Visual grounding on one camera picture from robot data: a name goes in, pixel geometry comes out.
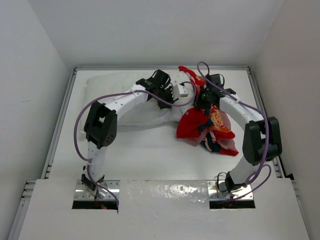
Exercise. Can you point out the aluminium table frame rail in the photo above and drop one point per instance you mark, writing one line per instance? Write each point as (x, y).
(277, 164)

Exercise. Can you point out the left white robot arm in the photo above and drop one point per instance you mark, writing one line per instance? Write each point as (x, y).
(100, 126)

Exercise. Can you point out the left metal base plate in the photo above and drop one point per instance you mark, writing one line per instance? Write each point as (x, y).
(83, 193)

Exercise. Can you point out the red patterned pillowcase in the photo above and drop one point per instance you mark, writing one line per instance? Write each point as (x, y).
(210, 128)

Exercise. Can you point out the white pillow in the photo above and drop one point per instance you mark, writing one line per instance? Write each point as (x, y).
(145, 114)

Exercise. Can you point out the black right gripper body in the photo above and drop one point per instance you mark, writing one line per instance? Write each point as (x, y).
(202, 100)

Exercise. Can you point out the metal base plate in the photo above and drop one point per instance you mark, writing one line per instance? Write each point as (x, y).
(217, 192)
(83, 193)

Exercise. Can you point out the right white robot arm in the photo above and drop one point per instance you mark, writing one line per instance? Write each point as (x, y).
(261, 139)

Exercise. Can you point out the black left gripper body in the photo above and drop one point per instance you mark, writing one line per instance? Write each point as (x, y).
(164, 96)

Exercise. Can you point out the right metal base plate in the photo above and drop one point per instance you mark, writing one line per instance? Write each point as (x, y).
(217, 192)

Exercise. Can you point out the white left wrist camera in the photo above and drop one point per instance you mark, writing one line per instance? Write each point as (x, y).
(179, 91)

